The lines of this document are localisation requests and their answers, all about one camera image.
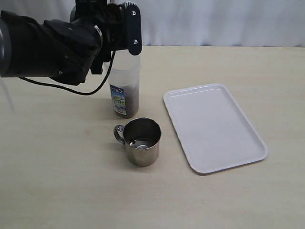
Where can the clear plastic container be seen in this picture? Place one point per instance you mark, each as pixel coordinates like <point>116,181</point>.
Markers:
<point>124,82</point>

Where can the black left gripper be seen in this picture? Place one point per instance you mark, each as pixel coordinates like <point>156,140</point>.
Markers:
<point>120,25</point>

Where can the white curtain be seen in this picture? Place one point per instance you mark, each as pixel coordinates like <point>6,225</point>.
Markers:
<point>278,23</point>

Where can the white plastic tray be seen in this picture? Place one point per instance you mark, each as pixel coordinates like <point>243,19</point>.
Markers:
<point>213,130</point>

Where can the steel mug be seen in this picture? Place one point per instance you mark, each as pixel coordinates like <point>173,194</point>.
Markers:
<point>141,138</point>

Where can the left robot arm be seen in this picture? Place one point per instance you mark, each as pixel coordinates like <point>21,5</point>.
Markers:
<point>67,51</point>

